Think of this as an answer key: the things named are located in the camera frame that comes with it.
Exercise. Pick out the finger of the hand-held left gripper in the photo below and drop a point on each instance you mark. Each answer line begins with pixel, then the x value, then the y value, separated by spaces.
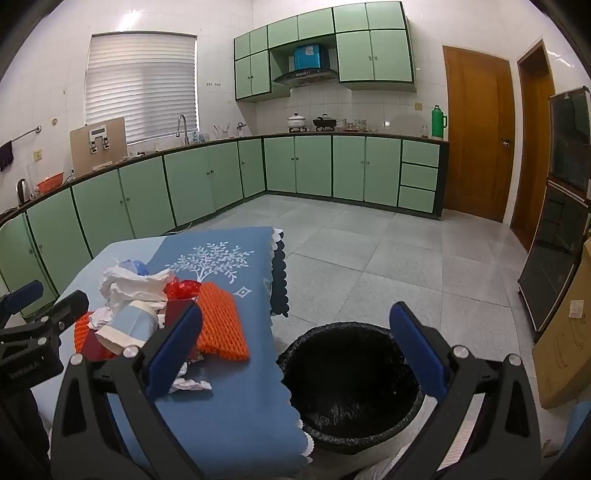
pixel 23 295
pixel 69 309

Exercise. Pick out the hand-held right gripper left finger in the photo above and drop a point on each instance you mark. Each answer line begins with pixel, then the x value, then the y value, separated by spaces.
pixel 171 357

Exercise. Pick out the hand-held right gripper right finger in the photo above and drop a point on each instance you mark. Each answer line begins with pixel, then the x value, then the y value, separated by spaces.
pixel 415 350

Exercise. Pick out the orange foam fruit net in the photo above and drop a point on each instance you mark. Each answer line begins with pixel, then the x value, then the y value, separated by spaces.
pixel 221 323
pixel 82 330

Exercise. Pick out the white tissue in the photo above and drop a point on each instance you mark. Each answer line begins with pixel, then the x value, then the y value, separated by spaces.
pixel 187 384

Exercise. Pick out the light blue drink carton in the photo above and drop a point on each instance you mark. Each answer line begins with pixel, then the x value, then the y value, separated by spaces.
pixel 131 323

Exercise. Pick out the black trash bin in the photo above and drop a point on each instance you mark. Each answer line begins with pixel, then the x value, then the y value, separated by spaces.
pixel 351 369

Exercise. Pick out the white plastic bag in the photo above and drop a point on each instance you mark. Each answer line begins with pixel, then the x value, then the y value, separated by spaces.
pixel 134 286

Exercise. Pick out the red plastic bag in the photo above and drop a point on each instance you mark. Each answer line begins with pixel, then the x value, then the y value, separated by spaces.
pixel 182 289

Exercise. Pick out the blue plastic bag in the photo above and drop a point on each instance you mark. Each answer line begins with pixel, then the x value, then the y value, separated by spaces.
pixel 138 267

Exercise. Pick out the light blue tree-print tablecloth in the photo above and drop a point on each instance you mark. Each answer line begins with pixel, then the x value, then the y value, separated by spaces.
pixel 87 272

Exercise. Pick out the dark blue tree-print tablecloth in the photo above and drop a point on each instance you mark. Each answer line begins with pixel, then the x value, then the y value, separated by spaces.
pixel 240 406

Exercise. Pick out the steel electric kettle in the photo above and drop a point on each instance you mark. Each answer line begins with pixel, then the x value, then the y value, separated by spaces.
pixel 23 191

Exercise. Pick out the red plastic basin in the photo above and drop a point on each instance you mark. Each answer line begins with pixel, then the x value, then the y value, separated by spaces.
pixel 50 183

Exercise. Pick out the dark hanging towel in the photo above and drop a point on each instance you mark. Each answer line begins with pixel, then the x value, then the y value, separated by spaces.
pixel 5 157

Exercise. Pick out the brown cardboard box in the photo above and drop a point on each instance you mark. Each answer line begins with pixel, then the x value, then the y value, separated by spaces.
pixel 568 350

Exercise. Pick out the brown board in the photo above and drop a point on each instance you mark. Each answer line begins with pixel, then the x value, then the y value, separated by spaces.
pixel 117 143

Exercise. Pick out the white clip device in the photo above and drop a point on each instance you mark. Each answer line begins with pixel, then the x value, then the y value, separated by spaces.
pixel 99 138

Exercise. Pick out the green lower kitchen cabinets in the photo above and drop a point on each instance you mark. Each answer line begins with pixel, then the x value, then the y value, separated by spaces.
pixel 314 161

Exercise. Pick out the chrome kitchen faucet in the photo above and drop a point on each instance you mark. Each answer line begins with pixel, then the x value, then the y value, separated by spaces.
pixel 181 122

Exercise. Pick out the closed wooden door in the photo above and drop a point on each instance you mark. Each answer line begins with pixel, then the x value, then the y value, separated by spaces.
pixel 475 138

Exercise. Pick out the wooden door in corner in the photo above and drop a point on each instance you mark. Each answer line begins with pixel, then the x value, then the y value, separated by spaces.
pixel 533 161

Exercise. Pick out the green thermos flask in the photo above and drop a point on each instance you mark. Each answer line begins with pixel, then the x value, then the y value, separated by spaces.
pixel 437 123

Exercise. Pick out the utensil holder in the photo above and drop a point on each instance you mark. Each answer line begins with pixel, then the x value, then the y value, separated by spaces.
pixel 222 131

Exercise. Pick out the patterned jar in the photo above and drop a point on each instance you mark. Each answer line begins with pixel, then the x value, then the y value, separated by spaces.
pixel 360 124

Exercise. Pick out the white window blind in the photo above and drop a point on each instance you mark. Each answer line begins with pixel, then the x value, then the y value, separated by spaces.
pixel 138 83

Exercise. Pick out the black wok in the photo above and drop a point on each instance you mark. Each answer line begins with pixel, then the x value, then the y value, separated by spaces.
pixel 324 123

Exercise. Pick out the white cooking pot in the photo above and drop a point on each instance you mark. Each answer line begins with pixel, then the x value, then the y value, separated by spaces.
pixel 296 123

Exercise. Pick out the black range hood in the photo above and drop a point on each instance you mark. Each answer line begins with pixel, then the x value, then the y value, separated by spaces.
pixel 304 76

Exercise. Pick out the blue box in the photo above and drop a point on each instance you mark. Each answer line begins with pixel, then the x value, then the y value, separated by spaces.
pixel 310 56

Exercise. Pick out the metal towel rail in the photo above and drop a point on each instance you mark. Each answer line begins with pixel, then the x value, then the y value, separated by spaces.
pixel 25 134

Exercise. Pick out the green upper wall cabinets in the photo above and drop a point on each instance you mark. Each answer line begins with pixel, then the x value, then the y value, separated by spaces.
pixel 369 50

